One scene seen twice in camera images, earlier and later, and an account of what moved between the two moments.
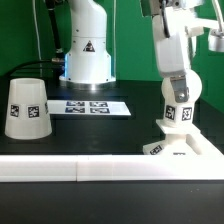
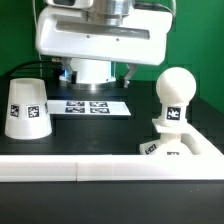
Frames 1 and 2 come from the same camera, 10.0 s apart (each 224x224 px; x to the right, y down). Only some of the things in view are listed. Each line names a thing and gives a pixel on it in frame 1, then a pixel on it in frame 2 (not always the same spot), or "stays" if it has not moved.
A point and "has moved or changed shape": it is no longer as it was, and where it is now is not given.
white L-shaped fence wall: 207,165 stays
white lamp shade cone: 28,114 stays
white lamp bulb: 181,114 has moved or changed shape
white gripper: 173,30 -> 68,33
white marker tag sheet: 87,107 stays
